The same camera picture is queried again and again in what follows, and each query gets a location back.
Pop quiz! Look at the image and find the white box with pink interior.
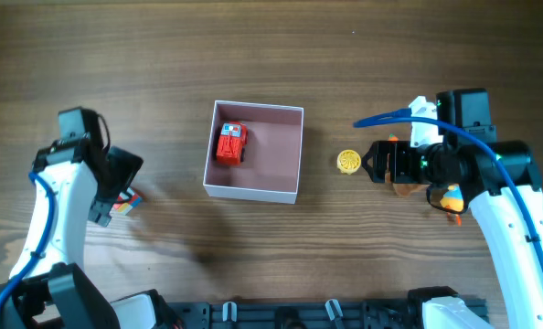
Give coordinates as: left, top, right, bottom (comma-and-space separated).
203, 101, 304, 204

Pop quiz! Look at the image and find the yellow round toy wheel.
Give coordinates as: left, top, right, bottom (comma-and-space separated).
336, 149, 361, 175

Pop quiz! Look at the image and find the yellow rubber duck toy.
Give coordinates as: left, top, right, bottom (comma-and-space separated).
440, 185, 465, 226

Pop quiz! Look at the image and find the red toy car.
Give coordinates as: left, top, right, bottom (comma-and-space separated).
216, 122, 249, 166

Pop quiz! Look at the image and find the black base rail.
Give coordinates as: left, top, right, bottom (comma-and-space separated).
169, 299, 422, 329

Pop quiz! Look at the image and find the right blue cable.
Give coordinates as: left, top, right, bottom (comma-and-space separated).
352, 108, 543, 328

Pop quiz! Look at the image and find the blue cable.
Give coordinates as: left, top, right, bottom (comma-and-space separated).
0, 170, 58, 329
352, 108, 543, 328

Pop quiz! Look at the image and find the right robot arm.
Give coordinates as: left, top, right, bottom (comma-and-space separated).
353, 88, 543, 328

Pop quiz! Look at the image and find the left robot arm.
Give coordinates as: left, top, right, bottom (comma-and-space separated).
0, 107, 163, 328

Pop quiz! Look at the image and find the left blue cable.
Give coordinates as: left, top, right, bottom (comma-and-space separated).
0, 170, 58, 329

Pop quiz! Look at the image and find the brown plush toy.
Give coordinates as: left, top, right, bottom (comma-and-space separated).
382, 133, 432, 198

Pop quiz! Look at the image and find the multicoloured puzzle cube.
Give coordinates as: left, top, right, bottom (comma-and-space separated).
110, 187, 143, 216

